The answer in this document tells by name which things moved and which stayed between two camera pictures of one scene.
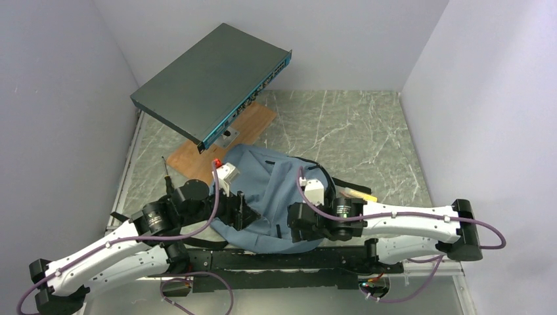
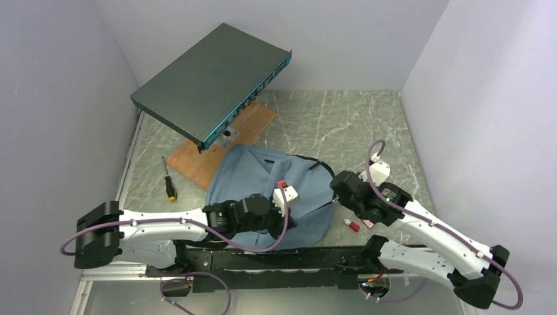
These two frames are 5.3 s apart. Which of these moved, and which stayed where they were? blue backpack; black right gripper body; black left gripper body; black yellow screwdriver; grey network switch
Moved: black left gripper body; blue backpack; black right gripper body
Stayed: grey network switch; black yellow screwdriver
